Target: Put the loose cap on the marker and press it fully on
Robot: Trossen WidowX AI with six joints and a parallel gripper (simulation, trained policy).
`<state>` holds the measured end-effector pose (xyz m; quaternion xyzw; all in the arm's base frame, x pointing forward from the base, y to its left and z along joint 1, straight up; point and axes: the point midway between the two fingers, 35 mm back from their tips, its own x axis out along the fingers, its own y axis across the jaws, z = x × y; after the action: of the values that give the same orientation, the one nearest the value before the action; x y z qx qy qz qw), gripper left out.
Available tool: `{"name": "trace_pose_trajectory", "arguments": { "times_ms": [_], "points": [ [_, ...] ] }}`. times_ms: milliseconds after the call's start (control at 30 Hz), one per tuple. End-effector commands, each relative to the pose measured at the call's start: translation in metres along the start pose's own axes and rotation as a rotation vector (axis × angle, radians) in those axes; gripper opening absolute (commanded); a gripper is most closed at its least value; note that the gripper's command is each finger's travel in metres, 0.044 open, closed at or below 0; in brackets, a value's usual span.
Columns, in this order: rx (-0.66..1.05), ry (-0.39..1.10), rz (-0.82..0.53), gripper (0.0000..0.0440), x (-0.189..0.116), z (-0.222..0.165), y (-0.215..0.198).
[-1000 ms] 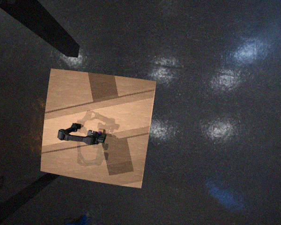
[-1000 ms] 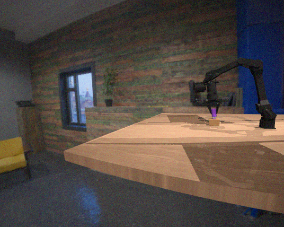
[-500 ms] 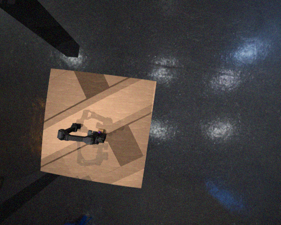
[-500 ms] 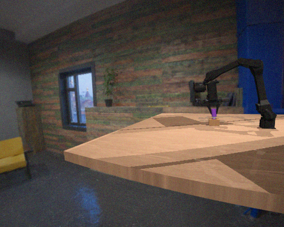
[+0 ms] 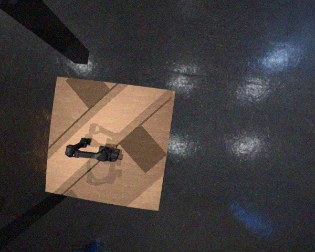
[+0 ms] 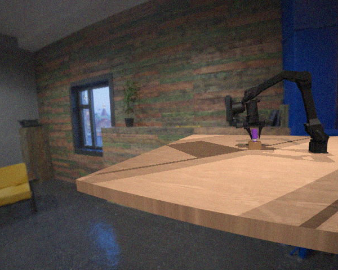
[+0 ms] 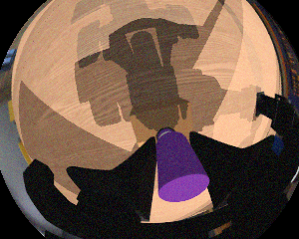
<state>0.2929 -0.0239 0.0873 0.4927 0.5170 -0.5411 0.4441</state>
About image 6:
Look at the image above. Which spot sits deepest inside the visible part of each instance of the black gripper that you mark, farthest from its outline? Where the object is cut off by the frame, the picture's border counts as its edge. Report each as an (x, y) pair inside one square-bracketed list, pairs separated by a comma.
[(252, 117)]

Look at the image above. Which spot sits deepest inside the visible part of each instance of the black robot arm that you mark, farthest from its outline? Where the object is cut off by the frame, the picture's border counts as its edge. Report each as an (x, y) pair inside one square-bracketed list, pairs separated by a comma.
[(319, 141)]

